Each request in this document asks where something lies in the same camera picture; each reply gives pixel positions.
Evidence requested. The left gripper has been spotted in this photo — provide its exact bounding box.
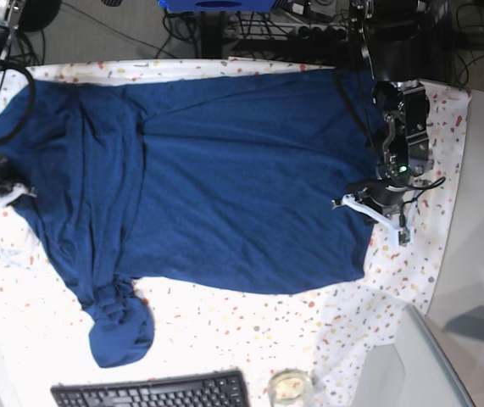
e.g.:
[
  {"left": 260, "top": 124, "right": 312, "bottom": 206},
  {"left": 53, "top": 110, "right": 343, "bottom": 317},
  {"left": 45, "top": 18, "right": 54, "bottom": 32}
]
[{"left": 347, "top": 177, "right": 412, "bottom": 219}]

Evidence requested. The navy blue t-shirt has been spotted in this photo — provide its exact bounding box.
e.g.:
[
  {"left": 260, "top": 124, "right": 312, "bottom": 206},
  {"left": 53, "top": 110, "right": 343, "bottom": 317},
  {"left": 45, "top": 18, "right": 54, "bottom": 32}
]
[{"left": 0, "top": 70, "right": 381, "bottom": 368}]

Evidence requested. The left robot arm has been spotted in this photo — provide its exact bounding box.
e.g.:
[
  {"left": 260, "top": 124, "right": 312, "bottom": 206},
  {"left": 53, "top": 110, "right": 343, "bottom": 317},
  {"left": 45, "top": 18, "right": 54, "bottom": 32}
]
[{"left": 348, "top": 1, "right": 450, "bottom": 226}]

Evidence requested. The terrazzo patterned tablecloth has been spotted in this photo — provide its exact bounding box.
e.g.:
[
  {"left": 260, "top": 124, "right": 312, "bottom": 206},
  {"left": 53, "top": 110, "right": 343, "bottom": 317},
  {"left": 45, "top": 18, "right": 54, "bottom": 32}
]
[{"left": 0, "top": 59, "right": 470, "bottom": 406}]

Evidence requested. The black power strip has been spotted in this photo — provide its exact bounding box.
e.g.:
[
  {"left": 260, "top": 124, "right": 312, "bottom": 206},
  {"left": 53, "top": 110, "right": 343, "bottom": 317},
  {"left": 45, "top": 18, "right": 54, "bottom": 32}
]
[{"left": 287, "top": 25, "right": 347, "bottom": 44}]

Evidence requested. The grey laptop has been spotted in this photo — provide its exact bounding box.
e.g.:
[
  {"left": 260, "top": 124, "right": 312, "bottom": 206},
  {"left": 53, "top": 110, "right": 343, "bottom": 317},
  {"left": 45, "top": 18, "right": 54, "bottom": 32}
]
[{"left": 395, "top": 305, "right": 475, "bottom": 407}]

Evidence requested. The clear glass jar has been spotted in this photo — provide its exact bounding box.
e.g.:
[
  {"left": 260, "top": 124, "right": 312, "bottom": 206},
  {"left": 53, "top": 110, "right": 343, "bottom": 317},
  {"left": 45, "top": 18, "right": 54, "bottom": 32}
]
[{"left": 268, "top": 369, "right": 315, "bottom": 407}]

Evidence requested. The blue box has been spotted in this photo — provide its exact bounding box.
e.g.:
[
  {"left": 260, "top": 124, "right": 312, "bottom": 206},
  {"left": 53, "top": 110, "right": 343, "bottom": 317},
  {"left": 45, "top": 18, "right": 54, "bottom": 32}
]
[{"left": 158, "top": 0, "right": 287, "bottom": 13}]

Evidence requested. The black computer keyboard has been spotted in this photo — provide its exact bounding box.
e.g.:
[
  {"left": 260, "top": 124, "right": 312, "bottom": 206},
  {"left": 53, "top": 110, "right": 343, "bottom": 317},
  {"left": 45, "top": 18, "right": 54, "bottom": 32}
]
[{"left": 50, "top": 370, "right": 250, "bottom": 407}]

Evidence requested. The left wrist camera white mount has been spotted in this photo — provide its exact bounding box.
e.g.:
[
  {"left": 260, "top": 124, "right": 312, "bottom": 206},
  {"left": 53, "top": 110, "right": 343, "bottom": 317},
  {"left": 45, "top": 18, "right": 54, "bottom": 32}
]
[{"left": 331, "top": 194, "right": 415, "bottom": 247}]

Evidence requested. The coiled white cable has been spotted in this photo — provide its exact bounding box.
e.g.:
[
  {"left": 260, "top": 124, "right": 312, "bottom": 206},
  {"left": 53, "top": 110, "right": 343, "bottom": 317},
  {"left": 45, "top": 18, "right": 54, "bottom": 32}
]
[{"left": 0, "top": 207, "right": 52, "bottom": 272}]

